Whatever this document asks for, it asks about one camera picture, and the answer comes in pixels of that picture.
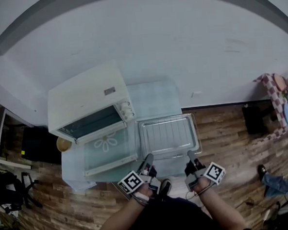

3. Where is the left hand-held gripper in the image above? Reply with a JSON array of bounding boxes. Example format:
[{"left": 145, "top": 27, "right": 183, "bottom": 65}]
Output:
[{"left": 116, "top": 152, "right": 163, "bottom": 196}]

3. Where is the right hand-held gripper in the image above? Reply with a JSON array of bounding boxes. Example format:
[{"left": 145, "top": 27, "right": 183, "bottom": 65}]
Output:
[{"left": 182, "top": 148, "right": 227, "bottom": 193}]

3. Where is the person's right forearm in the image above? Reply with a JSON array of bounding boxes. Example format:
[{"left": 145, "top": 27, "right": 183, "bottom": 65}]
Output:
[{"left": 198, "top": 183, "right": 246, "bottom": 230}]

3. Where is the person's left forearm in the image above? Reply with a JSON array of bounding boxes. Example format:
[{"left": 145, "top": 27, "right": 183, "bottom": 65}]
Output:
[{"left": 94, "top": 197, "right": 151, "bottom": 230}]

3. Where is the white toaster oven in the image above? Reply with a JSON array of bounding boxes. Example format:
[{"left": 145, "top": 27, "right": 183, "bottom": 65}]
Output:
[{"left": 44, "top": 60, "right": 140, "bottom": 179}]

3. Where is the person's right hand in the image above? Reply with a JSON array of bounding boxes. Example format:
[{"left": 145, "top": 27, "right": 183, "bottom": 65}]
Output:
[{"left": 190, "top": 176, "right": 212, "bottom": 195}]

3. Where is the person's left hand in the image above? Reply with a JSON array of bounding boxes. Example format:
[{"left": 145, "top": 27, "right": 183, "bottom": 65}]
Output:
[{"left": 135, "top": 183, "right": 154, "bottom": 198}]

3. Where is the person's left shoe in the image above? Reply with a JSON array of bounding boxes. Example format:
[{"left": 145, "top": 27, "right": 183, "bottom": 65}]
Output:
[{"left": 157, "top": 178, "right": 173, "bottom": 197}]

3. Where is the white wristband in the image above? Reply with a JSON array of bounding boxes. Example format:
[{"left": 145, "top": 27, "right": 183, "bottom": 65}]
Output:
[{"left": 133, "top": 191, "right": 150, "bottom": 203}]

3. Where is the person's dark clothing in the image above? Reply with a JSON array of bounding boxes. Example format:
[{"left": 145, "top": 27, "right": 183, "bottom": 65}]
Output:
[{"left": 78, "top": 192, "right": 249, "bottom": 230}]

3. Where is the small black box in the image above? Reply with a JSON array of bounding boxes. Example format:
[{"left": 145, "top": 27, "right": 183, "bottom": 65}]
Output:
[{"left": 242, "top": 101, "right": 273, "bottom": 136}]

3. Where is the brown wooden bowl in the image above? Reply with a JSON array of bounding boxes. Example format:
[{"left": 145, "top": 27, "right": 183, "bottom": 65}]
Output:
[{"left": 55, "top": 135, "right": 73, "bottom": 152}]

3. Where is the pink checked tablecloth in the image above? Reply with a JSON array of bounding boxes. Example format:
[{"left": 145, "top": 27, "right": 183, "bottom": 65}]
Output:
[{"left": 252, "top": 71, "right": 288, "bottom": 142}]

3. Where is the black cabinet with yellow sticker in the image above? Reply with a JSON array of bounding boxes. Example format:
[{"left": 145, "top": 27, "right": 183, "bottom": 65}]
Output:
[{"left": 20, "top": 124, "right": 65, "bottom": 166}]

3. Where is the pink plate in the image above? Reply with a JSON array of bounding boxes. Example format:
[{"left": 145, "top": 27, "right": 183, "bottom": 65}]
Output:
[{"left": 274, "top": 73, "right": 288, "bottom": 92}]

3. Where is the black office chair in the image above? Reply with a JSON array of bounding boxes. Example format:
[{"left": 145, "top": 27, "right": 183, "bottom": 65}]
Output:
[{"left": 0, "top": 165, "right": 43, "bottom": 214}]

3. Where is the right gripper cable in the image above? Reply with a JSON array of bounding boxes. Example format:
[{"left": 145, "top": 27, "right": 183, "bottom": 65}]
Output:
[{"left": 184, "top": 181, "right": 217, "bottom": 200}]

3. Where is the grey desk with white frame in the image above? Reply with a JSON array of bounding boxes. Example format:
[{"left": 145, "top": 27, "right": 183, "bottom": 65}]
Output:
[{"left": 0, "top": 106, "right": 37, "bottom": 171}]

